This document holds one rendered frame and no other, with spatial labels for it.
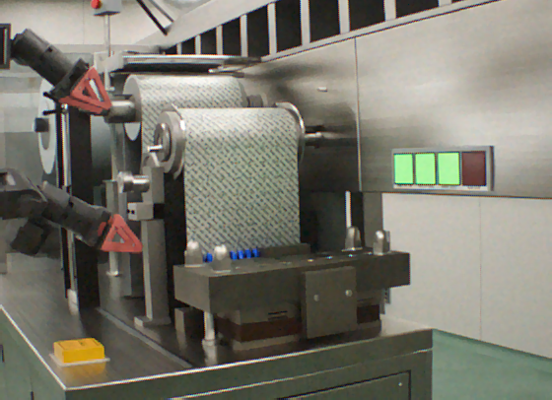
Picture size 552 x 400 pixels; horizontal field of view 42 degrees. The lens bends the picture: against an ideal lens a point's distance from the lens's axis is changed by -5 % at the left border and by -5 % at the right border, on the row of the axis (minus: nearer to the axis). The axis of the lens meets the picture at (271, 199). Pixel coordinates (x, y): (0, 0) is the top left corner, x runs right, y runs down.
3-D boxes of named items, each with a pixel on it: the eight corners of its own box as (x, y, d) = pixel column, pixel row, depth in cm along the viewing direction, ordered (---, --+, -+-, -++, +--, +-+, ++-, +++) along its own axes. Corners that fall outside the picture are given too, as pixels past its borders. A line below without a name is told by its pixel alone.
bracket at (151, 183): (132, 323, 145) (123, 167, 143) (163, 319, 147) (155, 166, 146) (140, 328, 140) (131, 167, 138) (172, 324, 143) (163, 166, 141)
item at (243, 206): (188, 266, 137) (183, 166, 136) (299, 254, 148) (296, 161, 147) (189, 266, 137) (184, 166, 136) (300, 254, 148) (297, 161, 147)
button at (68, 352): (54, 356, 119) (53, 341, 119) (95, 351, 122) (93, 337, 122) (63, 366, 113) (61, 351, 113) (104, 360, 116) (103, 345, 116)
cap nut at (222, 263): (207, 271, 123) (206, 243, 123) (228, 269, 125) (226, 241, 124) (216, 274, 120) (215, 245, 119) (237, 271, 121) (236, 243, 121)
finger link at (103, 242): (137, 268, 127) (90, 244, 123) (125, 263, 134) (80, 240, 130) (154, 233, 129) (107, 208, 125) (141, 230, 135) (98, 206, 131)
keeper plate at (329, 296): (302, 336, 125) (300, 272, 125) (350, 327, 130) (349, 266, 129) (309, 338, 123) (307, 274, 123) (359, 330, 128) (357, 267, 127)
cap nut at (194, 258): (181, 265, 131) (179, 239, 131) (200, 263, 132) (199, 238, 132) (188, 267, 128) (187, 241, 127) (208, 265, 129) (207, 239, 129)
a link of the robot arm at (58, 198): (40, 184, 120) (40, 173, 126) (21, 218, 122) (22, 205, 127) (75, 204, 123) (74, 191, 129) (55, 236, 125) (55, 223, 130)
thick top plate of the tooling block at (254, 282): (174, 299, 132) (172, 265, 131) (362, 275, 150) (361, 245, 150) (210, 313, 117) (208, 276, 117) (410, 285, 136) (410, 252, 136)
